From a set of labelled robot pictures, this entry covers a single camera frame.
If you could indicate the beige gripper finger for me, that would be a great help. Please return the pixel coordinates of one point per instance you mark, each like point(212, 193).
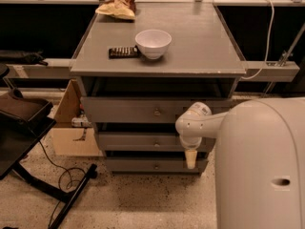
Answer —
point(190, 156)

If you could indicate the grey drawer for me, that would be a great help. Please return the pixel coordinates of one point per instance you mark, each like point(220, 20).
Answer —
point(138, 142)
point(134, 110)
point(122, 165)

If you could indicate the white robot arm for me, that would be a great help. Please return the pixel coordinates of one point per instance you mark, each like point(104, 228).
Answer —
point(259, 160)

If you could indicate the grey bottom drawer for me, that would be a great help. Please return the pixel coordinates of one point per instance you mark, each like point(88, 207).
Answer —
point(122, 165)

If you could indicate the grey top drawer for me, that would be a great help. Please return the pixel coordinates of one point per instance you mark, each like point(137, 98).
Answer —
point(134, 110)

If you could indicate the grey drawer cabinet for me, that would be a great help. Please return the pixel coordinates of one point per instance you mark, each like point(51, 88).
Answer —
point(200, 64)

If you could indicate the small white bottle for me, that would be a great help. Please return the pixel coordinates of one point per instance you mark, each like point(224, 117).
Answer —
point(80, 122)

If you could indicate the white bowl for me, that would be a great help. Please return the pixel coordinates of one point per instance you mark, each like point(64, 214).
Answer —
point(153, 43)

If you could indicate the cardboard box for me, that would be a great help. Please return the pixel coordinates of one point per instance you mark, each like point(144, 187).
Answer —
point(69, 140)

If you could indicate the dark chocolate bar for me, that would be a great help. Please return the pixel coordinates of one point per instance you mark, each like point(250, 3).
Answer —
point(123, 52)

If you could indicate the yellow chip bag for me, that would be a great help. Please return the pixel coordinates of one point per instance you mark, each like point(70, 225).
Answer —
point(121, 9)

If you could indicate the black stand with tray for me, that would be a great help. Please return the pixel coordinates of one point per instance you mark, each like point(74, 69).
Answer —
point(23, 123)

